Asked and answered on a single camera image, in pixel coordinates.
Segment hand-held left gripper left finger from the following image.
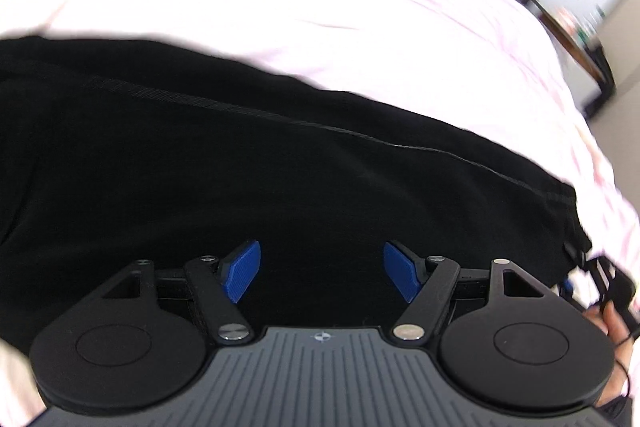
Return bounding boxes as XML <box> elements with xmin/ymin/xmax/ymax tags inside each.
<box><xmin>98</xmin><ymin>240</ymin><xmax>262</xmax><ymax>347</ymax></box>

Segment person's right hand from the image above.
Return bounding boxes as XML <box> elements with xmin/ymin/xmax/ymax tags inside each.
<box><xmin>585</xmin><ymin>305</ymin><xmax>632</xmax><ymax>408</ymax></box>

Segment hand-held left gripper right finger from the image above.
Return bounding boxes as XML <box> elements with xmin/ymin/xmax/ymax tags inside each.
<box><xmin>383</xmin><ymin>240</ymin><xmax>557</xmax><ymax>343</ymax></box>

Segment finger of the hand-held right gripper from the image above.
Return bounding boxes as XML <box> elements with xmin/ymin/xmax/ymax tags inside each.
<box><xmin>561</xmin><ymin>243</ymin><xmax>640</xmax><ymax>342</ymax></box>

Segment black pants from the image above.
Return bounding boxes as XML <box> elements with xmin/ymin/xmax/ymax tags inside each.
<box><xmin>0</xmin><ymin>36</ymin><xmax>592</xmax><ymax>357</ymax></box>

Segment dark wooden nightstand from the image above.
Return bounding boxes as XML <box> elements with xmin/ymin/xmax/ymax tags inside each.
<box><xmin>524</xmin><ymin>0</ymin><xmax>619</xmax><ymax>116</ymax></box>

